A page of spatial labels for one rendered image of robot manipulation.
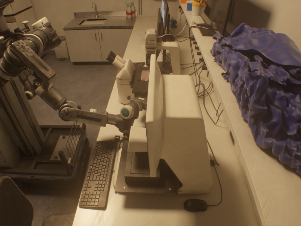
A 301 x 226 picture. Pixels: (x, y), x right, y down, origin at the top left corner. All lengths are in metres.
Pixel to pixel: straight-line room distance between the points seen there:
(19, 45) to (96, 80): 2.38
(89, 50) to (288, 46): 3.33
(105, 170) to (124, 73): 0.67
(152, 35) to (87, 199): 1.03
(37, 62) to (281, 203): 1.15
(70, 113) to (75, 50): 2.82
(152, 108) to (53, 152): 1.49
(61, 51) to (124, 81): 3.05
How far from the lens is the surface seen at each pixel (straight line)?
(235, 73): 0.82
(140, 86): 1.42
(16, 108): 1.72
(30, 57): 1.19
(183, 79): 0.89
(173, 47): 1.43
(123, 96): 1.56
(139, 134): 0.91
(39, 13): 4.64
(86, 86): 3.36
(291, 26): 1.15
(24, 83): 1.91
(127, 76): 1.46
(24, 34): 1.46
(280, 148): 0.63
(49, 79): 1.15
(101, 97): 3.05
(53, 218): 1.45
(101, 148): 1.28
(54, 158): 1.94
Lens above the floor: 1.72
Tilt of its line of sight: 40 degrees down
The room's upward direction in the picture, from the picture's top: straight up
